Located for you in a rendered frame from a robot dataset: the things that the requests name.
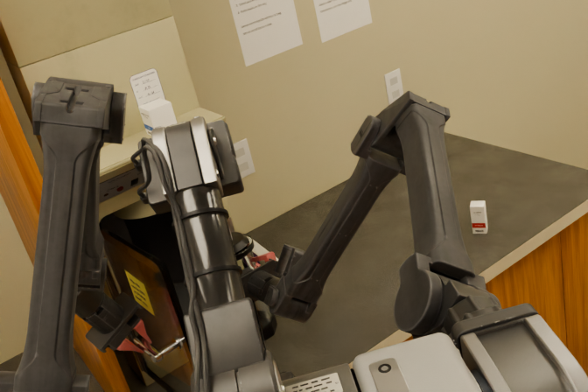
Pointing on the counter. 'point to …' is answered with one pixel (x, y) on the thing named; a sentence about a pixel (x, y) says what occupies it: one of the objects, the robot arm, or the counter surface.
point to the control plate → (119, 184)
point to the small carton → (157, 115)
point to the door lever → (156, 348)
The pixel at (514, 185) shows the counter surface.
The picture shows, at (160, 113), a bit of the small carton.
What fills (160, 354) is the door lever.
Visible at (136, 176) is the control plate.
